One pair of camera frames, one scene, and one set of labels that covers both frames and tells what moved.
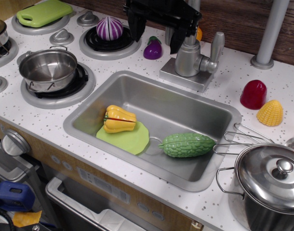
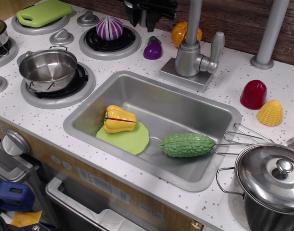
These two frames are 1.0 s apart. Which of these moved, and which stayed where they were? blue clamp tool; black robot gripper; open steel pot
Moved: black robot gripper
Stayed: blue clamp tool; open steel pot
